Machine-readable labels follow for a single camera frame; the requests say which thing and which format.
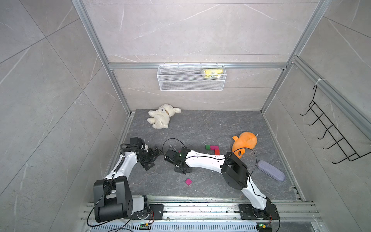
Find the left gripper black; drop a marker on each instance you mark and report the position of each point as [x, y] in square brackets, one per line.
[153, 156]

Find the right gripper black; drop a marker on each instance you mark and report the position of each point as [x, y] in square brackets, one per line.
[176, 169]

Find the pink cube block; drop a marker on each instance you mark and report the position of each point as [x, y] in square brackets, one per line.
[188, 182]

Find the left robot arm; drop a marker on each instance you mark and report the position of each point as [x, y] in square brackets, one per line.
[112, 195]

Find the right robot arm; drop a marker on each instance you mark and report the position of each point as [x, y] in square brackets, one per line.
[236, 175]

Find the white plush dog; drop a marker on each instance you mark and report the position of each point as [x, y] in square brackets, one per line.
[160, 118]

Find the orange plush toy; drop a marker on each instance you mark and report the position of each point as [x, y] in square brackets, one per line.
[246, 140]

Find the yellow sponge in basket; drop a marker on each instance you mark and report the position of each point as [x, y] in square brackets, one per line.
[212, 73]

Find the purple glasses case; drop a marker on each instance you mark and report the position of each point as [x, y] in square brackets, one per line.
[271, 171]

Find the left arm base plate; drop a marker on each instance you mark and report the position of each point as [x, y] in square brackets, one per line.
[150, 212]

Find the metal rail frame front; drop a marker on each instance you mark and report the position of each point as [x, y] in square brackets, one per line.
[186, 214]

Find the white wire mesh basket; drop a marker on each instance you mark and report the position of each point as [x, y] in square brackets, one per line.
[189, 78]

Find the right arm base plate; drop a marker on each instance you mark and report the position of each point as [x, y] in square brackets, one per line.
[247, 212]

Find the black wire hook rack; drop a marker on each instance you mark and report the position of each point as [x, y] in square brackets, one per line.
[331, 131]

